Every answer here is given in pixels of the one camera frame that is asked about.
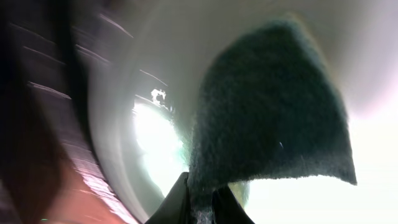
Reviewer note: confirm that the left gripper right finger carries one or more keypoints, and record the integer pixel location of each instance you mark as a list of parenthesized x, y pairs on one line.
[(227, 210)]

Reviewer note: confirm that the mint plate with one smear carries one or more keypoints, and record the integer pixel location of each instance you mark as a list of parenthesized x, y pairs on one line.
[(146, 65)]

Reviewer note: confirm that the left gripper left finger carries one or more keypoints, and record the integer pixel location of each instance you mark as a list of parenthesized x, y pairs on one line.
[(175, 209)]

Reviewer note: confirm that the green scrubbing sponge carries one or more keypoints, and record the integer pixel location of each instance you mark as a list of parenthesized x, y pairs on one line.
[(266, 109)]

